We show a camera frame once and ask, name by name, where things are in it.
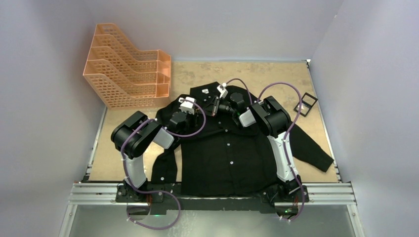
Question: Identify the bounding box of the orange plastic file organizer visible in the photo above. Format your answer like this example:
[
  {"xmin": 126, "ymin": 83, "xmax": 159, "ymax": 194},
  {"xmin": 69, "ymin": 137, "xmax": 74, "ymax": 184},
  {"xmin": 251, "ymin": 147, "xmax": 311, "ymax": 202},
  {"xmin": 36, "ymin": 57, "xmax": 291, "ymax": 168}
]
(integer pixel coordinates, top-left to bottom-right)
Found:
[{"xmin": 83, "ymin": 23, "xmax": 171, "ymax": 110}]

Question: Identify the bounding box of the black button-up shirt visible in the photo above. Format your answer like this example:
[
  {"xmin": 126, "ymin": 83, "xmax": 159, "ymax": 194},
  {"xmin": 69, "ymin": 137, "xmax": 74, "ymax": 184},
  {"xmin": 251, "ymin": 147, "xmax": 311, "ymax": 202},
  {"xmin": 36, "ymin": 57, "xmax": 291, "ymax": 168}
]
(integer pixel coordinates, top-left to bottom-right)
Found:
[{"xmin": 151, "ymin": 82, "xmax": 333, "ymax": 195}]

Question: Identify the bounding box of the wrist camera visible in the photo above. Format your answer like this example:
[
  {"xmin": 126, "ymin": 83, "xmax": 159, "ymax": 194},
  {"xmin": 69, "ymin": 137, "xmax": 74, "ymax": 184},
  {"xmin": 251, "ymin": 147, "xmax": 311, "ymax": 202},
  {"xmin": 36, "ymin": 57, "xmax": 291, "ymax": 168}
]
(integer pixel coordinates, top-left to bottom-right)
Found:
[
  {"xmin": 178, "ymin": 97, "xmax": 196, "ymax": 115},
  {"xmin": 216, "ymin": 83, "xmax": 228, "ymax": 99}
]

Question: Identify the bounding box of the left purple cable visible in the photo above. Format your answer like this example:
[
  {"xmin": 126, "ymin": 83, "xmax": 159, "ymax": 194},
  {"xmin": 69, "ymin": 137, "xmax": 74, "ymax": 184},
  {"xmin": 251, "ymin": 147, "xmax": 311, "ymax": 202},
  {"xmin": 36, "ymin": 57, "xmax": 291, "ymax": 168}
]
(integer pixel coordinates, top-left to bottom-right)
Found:
[{"xmin": 120, "ymin": 96, "xmax": 207, "ymax": 231}]

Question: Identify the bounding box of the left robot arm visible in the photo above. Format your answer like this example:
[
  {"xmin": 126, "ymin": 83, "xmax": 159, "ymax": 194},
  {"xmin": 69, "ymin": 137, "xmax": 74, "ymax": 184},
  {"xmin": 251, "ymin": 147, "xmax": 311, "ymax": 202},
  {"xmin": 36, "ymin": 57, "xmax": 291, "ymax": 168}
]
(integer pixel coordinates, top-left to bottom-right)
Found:
[{"xmin": 111, "ymin": 111, "xmax": 207, "ymax": 202}]

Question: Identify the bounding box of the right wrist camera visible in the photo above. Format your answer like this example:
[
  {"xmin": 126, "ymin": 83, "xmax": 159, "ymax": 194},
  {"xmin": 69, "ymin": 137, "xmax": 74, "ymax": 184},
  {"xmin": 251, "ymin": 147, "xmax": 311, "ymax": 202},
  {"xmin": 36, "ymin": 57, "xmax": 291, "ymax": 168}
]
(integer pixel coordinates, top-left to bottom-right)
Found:
[{"xmin": 216, "ymin": 83, "xmax": 228, "ymax": 99}]

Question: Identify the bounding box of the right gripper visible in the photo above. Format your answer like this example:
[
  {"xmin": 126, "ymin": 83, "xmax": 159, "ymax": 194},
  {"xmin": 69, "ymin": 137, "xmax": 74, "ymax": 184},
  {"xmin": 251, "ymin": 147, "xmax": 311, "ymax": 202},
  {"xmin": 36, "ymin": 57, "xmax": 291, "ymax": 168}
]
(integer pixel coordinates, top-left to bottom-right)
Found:
[{"xmin": 199, "ymin": 96, "xmax": 236, "ymax": 118}]

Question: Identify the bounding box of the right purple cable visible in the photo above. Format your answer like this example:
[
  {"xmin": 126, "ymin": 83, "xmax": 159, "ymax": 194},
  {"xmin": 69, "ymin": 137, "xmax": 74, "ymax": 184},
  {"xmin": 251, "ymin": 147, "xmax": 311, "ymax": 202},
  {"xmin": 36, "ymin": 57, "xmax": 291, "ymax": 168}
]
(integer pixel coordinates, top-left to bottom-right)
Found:
[{"xmin": 222, "ymin": 78, "xmax": 306, "ymax": 223}]

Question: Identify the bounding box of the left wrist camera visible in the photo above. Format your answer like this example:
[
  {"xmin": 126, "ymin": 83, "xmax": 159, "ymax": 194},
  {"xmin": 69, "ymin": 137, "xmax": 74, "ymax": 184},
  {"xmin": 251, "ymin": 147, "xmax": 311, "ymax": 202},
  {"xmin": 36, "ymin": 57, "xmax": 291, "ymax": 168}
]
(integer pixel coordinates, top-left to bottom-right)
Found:
[{"xmin": 178, "ymin": 97, "xmax": 196, "ymax": 115}]

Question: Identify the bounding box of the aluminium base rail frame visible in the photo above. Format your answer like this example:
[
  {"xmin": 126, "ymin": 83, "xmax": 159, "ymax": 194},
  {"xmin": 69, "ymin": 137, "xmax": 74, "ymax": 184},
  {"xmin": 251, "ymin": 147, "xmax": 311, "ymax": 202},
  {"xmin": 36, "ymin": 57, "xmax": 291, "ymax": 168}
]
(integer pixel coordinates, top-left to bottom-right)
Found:
[{"xmin": 59, "ymin": 182, "xmax": 365, "ymax": 237}]

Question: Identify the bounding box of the purple cable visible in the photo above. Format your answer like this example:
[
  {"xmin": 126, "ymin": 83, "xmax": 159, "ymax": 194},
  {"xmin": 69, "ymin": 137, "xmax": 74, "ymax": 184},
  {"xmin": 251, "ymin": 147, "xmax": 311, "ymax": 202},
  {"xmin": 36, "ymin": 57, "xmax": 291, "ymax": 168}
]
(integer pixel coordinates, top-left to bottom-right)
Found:
[
  {"xmin": 120, "ymin": 96, "xmax": 207, "ymax": 231},
  {"xmin": 222, "ymin": 78, "xmax": 306, "ymax": 223}
]

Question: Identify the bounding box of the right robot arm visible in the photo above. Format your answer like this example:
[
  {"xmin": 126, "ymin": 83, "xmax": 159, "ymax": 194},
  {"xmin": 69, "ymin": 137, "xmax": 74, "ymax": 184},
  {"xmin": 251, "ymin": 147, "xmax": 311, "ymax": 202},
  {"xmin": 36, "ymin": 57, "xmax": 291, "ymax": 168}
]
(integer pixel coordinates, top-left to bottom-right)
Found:
[{"xmin": 211, "ymin": 92, "xmax": 301, "ymax": 201}]

